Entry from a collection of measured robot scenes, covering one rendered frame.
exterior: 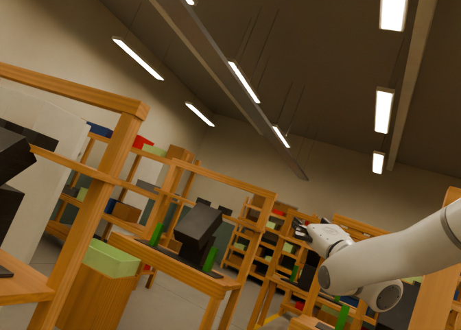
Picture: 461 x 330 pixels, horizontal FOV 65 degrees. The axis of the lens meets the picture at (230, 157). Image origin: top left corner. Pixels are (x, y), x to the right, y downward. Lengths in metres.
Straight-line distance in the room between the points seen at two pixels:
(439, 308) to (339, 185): 9.94
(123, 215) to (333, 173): 6.94
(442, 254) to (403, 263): 0.07
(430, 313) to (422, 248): 0.68
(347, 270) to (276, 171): 10.88
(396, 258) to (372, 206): 10.36
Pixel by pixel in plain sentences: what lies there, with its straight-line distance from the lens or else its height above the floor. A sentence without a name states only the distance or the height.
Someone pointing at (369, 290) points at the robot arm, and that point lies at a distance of 0.84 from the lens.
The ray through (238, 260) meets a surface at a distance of 10.95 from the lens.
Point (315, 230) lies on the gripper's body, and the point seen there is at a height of 1.63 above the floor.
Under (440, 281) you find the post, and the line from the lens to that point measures 1.40.
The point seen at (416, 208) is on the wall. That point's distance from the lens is 11.18.
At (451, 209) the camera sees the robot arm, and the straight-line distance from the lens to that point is 0.70.
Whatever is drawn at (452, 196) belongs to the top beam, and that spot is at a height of 1.91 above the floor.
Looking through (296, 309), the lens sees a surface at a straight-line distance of 8.08.
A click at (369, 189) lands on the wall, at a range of 11.20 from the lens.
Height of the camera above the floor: 1.59
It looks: 8 degrees up
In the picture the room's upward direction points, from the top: 21 degrees clockwise
